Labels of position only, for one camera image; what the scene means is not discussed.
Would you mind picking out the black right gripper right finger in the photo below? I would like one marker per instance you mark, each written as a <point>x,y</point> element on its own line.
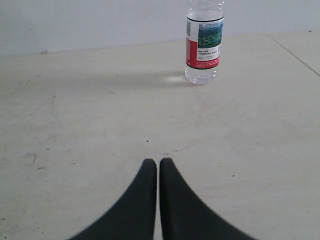
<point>184,216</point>

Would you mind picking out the clear plastic water bottle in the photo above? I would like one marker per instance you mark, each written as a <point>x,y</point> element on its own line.
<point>204,33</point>

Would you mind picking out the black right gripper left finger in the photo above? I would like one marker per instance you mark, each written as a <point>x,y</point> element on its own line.
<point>132,217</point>

